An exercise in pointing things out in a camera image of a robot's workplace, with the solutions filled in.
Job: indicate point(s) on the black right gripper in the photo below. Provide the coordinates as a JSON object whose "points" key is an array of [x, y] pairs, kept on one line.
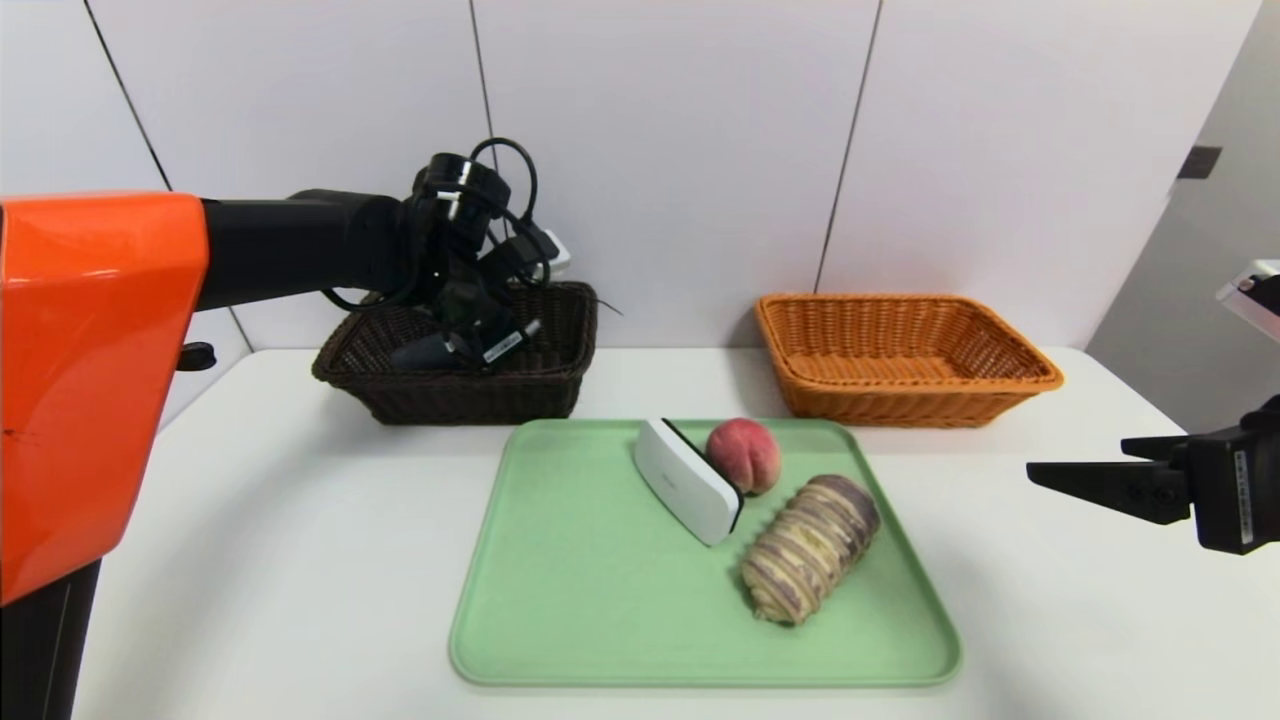
{"points": [[1236, 495]]}

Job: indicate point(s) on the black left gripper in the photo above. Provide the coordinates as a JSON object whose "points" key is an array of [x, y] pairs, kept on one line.
{"points": [[503, 344]]}

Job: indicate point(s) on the dark grey fabric pouch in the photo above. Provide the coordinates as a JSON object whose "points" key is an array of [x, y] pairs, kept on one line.
{"points": [[425, 355]]}

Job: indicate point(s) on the white whiteboard eraser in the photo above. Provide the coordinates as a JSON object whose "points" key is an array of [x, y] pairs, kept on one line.
{"points": [[685, 485]]}

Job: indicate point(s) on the pink peach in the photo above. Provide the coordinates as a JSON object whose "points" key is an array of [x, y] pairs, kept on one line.
{"points": [[745, 455]]}

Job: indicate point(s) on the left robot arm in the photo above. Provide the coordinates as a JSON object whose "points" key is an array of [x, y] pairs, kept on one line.
{"points": [[100, 350]]}

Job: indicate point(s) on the dark brown wicker basket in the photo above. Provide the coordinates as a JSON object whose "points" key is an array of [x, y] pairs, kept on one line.
{"points": [[500, 395]]}

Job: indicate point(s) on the orange wicker basket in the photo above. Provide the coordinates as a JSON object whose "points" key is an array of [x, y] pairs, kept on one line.
{"points": [[900, 400]]}

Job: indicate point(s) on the light green plastic tray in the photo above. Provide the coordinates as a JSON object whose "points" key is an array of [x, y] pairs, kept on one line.
{"points": [[600, 600]]}

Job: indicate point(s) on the striped purple bread roll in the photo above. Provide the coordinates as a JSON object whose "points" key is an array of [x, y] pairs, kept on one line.
{"points": [[810, 550]]}

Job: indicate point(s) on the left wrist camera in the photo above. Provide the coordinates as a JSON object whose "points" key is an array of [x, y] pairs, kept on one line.
{"points": [[555, 255]]}

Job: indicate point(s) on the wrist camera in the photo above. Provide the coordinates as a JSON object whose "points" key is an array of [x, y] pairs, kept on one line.
{"points": [[1255, 300], [555, 255]]}

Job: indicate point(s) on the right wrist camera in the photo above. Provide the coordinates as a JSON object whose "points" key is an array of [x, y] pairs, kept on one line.
{"points": [[1255, 300]]}

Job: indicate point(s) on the black wall fixture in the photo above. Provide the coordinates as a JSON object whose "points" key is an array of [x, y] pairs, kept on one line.
{"points": [[1200, 163]]}

